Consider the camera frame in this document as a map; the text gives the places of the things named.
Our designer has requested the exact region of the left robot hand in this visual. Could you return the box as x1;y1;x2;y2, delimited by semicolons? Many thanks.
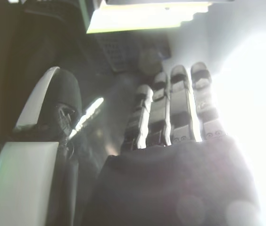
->
0;61;262;226

